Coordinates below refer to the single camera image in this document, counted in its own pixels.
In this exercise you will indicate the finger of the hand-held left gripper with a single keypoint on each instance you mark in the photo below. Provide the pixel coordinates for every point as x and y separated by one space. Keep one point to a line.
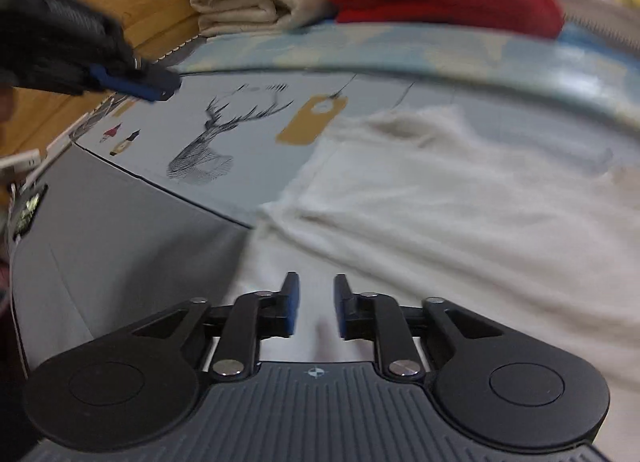
135 81

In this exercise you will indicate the printed bed sheet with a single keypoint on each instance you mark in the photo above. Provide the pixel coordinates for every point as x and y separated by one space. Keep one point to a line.
240 176

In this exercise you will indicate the white plastic object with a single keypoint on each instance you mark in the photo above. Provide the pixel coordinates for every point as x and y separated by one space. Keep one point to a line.
20 160

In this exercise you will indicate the wooden bed frame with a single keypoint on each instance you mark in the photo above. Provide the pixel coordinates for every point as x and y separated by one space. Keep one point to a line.
150 6

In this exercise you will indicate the black tag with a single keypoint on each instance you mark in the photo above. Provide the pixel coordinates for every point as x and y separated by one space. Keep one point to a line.
29 212

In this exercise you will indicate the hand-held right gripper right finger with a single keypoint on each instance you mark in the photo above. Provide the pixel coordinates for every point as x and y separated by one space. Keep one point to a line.
342 309

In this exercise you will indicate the white towel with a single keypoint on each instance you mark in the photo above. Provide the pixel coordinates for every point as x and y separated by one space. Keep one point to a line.
450 222

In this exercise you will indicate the white windowsill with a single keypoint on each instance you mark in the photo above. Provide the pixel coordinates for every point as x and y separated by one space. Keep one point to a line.
600 16

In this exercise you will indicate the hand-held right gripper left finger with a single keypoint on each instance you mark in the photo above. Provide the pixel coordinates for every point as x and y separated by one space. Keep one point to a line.
292 309

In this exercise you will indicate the light blue quilt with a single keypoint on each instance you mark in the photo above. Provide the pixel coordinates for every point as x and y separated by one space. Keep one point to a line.
450 56

